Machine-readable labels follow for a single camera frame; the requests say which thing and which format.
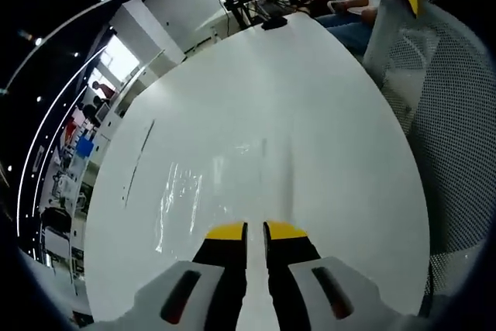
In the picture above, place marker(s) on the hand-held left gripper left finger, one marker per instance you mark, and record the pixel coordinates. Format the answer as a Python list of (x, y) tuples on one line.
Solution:
[(217, 280)]

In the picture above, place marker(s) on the black oval device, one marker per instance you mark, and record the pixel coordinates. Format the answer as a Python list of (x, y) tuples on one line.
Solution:
[(274, 24)]

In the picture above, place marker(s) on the transparent food packaging bag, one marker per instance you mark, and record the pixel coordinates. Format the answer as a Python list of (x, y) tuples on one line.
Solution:
[(252, 176), (178, 207)]

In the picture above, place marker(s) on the blue storage box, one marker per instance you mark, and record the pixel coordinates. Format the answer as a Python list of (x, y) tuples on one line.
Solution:
[(85, 148)]

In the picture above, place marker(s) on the white square pillar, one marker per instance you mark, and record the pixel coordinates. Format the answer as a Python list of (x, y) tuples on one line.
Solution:
[(162, 17)]

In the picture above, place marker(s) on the white office desk row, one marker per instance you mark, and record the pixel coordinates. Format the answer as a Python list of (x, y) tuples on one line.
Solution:
[(106, 133)]

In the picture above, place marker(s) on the white mesh office chair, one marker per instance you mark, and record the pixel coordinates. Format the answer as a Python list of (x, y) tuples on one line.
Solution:
[(445, 114)]

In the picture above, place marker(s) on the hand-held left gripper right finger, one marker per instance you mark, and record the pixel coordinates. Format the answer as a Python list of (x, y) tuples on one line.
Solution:
[(306, 288)]

